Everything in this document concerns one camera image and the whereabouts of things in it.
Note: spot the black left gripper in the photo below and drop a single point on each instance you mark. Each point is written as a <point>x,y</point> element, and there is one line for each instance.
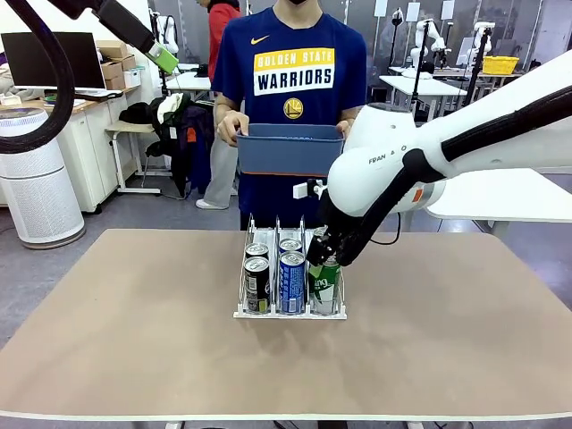
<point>76,6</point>

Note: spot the black pole stand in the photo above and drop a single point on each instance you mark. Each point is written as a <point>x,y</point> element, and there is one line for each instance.
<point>418,76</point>

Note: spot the white background table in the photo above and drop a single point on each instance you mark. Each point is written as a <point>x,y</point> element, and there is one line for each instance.
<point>192,82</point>
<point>424,87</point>

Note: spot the black beverage can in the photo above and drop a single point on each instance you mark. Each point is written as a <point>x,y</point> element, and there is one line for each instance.
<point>257,288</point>
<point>256,251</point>

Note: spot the large white table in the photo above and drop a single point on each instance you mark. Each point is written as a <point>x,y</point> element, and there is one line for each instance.
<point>514,196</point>

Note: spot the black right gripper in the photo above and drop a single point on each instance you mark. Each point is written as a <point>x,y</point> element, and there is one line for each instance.
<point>330,216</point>

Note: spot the black tripod stand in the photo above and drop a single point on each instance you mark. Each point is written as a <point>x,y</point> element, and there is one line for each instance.
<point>474,80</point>

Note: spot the white cylindrical air purifier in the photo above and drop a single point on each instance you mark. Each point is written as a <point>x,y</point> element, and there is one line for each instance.
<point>40,192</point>

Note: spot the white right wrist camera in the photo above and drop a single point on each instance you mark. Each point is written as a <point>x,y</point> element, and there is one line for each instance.
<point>303,190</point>

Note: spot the brown cardboard box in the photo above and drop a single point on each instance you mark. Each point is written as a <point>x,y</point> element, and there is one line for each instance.
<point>115,83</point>
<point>118,68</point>
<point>112,49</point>

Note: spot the black computer monitor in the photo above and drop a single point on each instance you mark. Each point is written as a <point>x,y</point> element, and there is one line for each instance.
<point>53,62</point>

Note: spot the white paper sign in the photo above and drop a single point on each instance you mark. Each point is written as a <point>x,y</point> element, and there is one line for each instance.
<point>448,10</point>
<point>413,11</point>

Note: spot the black cap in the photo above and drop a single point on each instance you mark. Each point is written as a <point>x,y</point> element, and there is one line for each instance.
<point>203,70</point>

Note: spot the person's right hand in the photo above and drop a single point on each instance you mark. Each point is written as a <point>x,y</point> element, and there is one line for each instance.
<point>232,127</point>

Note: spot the person's left hand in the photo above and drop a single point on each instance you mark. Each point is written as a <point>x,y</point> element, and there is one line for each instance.
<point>345,127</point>

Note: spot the white can dispenser rack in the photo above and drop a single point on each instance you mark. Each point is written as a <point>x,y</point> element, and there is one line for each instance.
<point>290,316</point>

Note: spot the white Franka right robot arm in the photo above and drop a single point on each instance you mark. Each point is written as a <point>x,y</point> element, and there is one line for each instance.
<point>380,129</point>

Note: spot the small white side table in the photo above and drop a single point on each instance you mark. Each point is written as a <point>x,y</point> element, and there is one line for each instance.
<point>129,128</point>

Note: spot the chair with piled clothes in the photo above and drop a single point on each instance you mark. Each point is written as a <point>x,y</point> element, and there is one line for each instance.
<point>179,134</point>

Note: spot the blue beverage can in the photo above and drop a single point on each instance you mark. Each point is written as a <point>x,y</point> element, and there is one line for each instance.
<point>290,246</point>
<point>291,286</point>

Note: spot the person in navy blue shirt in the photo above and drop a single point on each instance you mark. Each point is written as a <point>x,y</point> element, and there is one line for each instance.
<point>313,31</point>

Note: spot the person in red jacket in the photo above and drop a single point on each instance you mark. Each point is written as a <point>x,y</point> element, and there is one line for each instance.
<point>221,27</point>

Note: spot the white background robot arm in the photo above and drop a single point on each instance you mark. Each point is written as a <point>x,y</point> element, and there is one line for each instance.
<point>422,40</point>
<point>167,27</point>
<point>480,40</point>

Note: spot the low wooden shelf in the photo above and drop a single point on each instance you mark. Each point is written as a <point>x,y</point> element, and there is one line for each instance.
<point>509,85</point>

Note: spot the yellow plastic crate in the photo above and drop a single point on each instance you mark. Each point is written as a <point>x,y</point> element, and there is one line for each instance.
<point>500,65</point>

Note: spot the small white storage box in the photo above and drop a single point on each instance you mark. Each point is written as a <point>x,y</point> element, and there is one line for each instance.
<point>132,78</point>

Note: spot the person's right forearm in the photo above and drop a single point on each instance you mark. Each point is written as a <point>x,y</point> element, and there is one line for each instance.
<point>224,105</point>

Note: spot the person's left forearm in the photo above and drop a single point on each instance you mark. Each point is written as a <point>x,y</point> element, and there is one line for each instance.
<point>355,112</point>

